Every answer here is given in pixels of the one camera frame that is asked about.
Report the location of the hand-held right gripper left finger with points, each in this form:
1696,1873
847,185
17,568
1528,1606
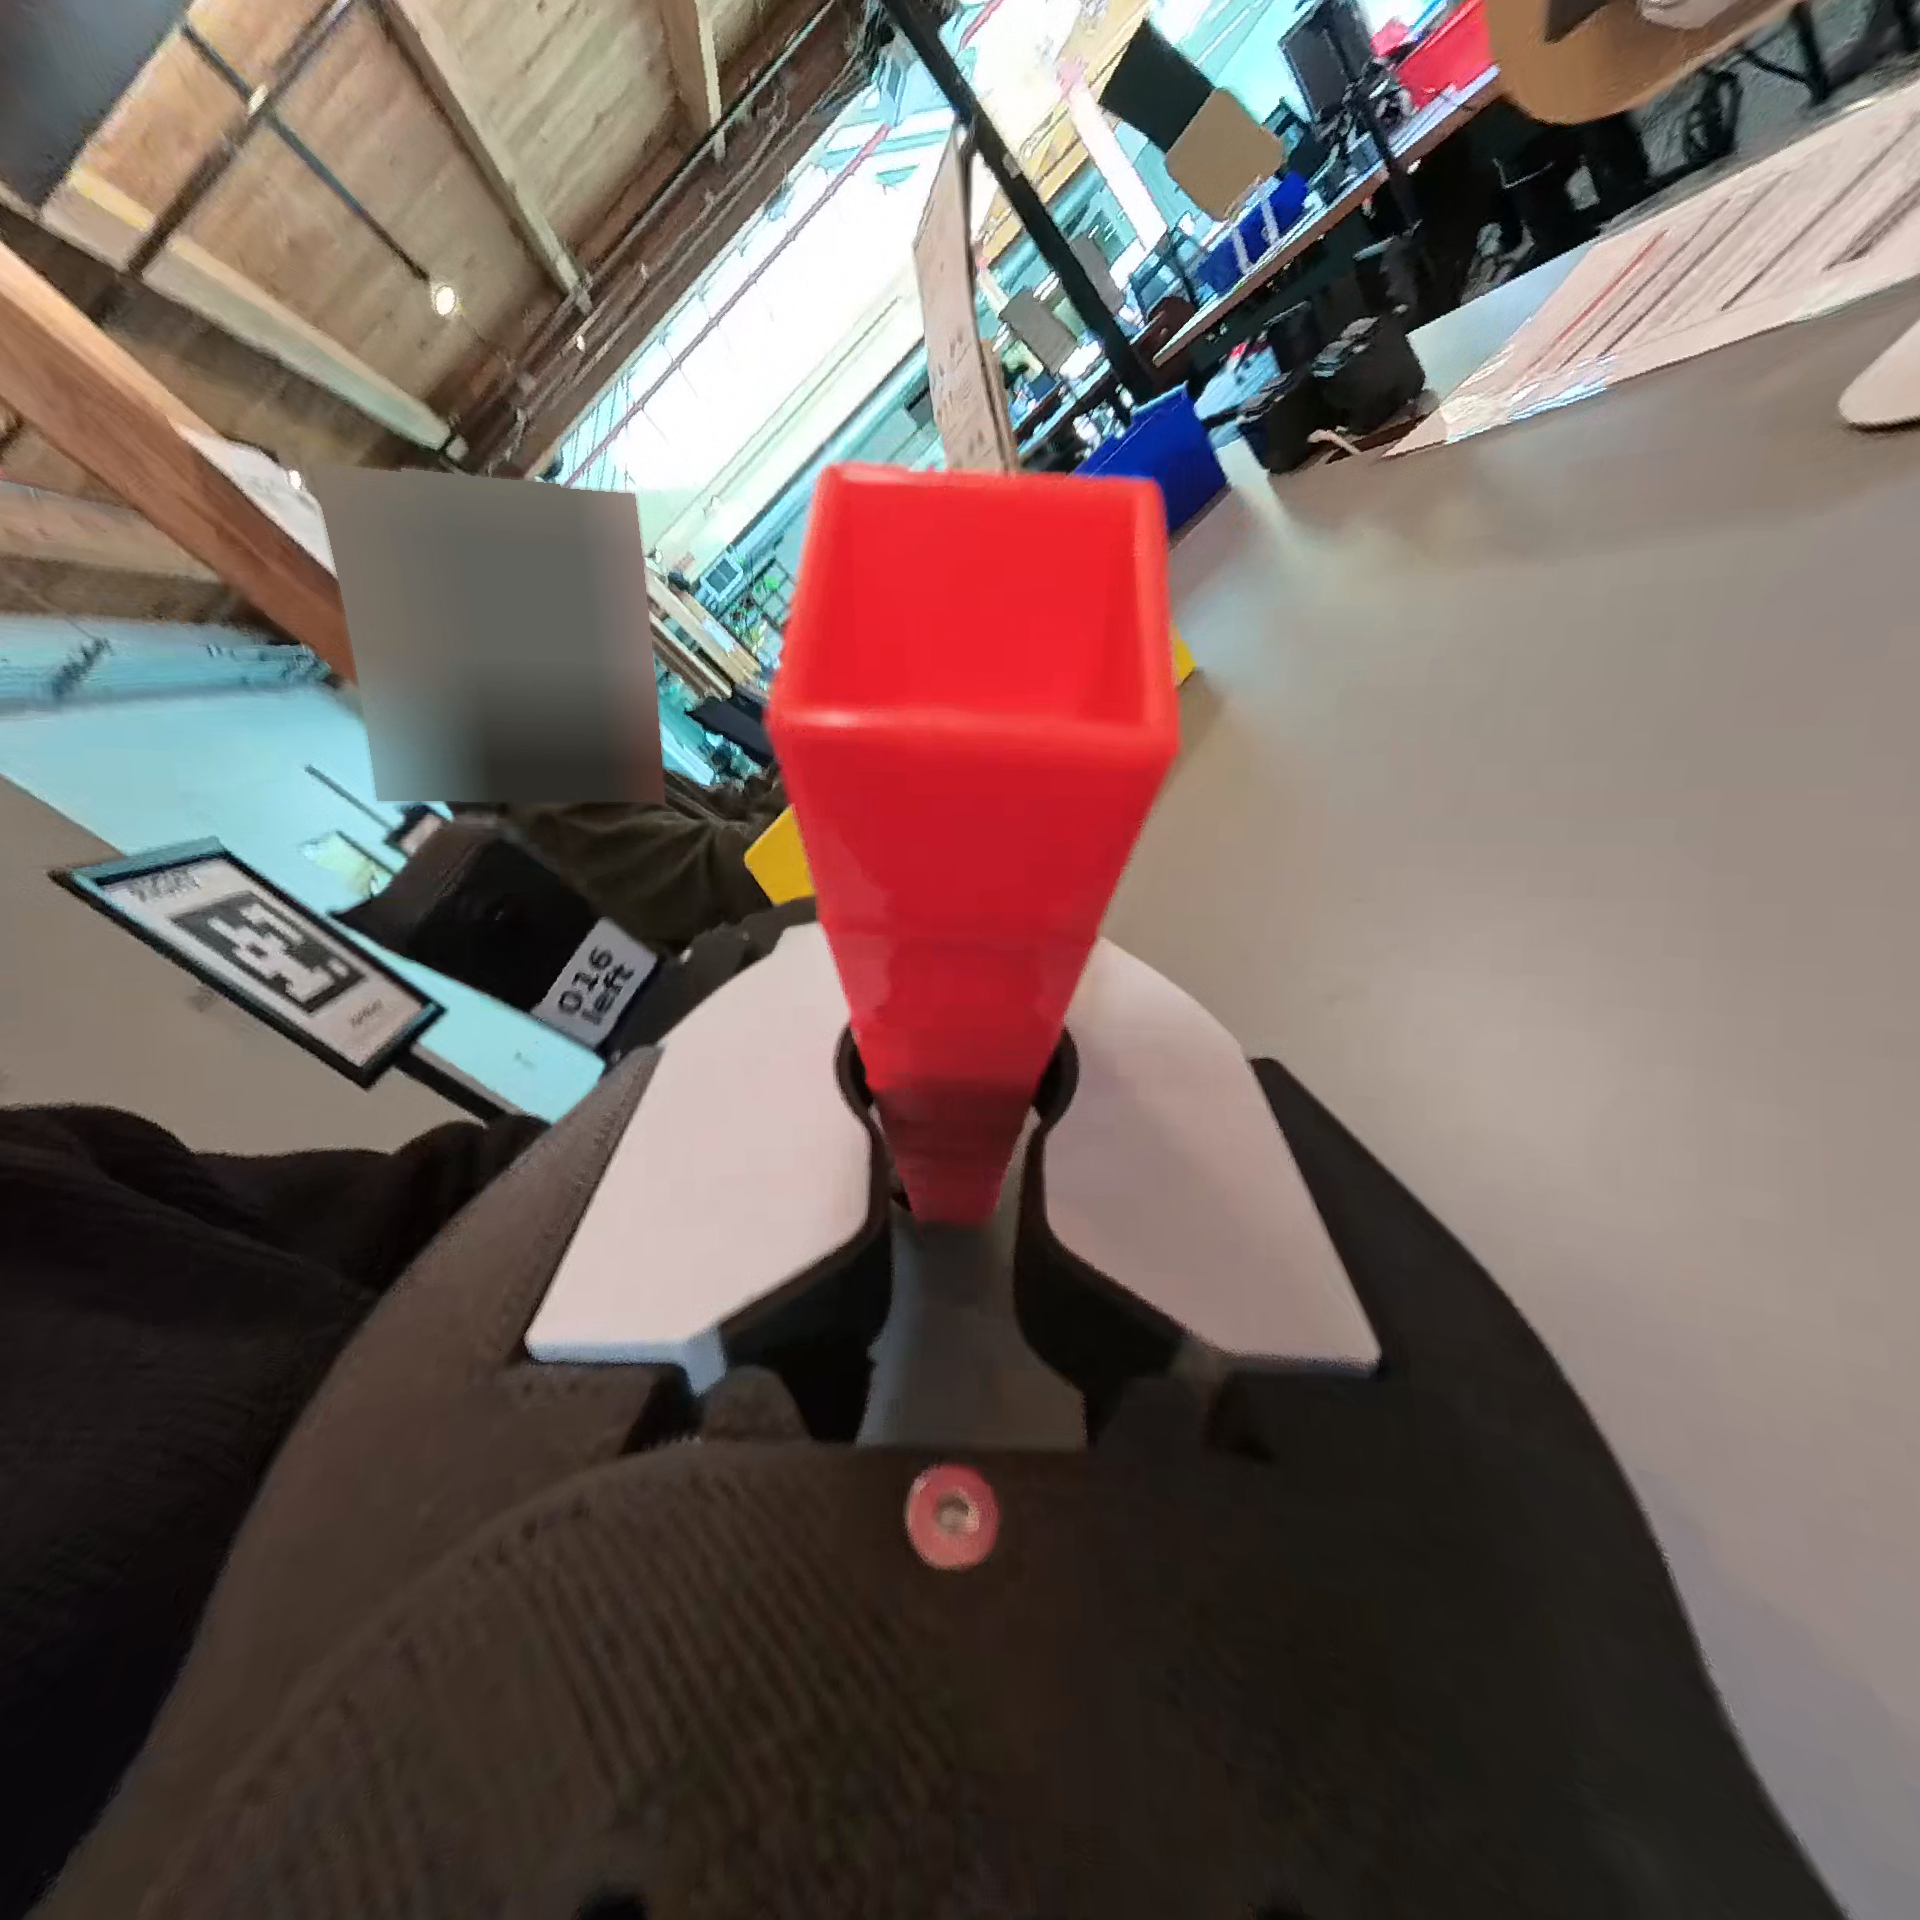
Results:
720,1185

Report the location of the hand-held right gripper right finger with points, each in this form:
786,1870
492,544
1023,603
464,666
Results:
1201,1185

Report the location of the yellow storage bin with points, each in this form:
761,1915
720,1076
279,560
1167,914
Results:
781,863

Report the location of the red snap cube stick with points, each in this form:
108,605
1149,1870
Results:
974,840

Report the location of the framed marker sign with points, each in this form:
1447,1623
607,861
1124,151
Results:
264,952

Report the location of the blue storage bin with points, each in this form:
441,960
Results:
1155,451

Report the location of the cardboard sheet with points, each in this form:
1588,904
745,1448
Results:
961,314

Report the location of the black device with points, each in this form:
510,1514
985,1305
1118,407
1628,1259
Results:
1336,384

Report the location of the black pole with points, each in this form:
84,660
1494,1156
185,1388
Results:
1035,180

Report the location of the long wooden desk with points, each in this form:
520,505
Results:
1319,218

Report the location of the white document stand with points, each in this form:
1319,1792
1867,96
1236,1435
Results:
1882,390

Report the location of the printed paper sheet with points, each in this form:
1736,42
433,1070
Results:
1693,256

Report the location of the black panel with cardboard board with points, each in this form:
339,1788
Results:
1201,120

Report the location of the red storage bin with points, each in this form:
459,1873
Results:
1439,53

